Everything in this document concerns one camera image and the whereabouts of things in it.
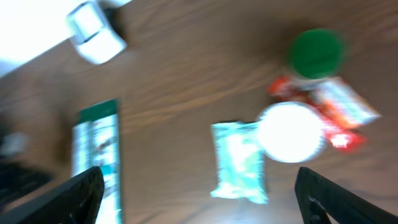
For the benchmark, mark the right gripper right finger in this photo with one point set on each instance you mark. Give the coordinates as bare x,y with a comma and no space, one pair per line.
319,199

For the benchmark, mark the red coffee stick sachet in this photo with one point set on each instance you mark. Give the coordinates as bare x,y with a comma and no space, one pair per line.
339,137

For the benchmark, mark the white barcode scanner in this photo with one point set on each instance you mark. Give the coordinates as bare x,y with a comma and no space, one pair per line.
92,34

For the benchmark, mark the green white glove package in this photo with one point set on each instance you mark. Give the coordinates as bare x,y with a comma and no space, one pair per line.
96,143

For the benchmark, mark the small orange box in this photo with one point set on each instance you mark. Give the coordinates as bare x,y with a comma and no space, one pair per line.
342,104

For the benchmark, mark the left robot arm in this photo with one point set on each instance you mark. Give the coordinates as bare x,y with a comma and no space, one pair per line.
17,180

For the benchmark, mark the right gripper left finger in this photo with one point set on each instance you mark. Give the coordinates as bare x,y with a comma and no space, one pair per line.
76,201

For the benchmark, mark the green lid jar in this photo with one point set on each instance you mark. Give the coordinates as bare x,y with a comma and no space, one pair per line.
316,53

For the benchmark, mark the white teal wipes packet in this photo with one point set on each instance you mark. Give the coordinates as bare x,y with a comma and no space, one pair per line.
239,162

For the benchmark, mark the blue white yogurt cup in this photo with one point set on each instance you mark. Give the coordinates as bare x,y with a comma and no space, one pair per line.
290,132

